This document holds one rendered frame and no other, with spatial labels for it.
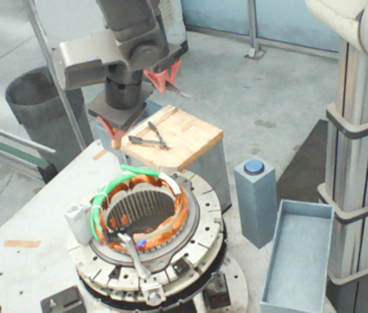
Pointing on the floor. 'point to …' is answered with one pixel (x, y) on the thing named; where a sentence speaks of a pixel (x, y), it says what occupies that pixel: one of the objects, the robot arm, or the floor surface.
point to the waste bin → (60, 134)
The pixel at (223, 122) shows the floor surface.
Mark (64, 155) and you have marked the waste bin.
